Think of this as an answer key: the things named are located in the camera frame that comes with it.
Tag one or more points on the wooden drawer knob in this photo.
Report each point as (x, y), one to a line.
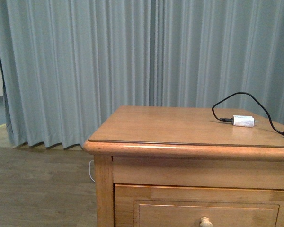
(205, 222)

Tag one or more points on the white USB charger plug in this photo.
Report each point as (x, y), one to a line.
(243, 121)

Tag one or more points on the wooden drawer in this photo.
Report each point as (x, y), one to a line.
(162, 206)

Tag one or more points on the grey-blue curtain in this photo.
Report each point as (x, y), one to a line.
(68, 64)

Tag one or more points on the wooden nightstand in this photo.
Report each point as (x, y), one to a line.
(182, 147)

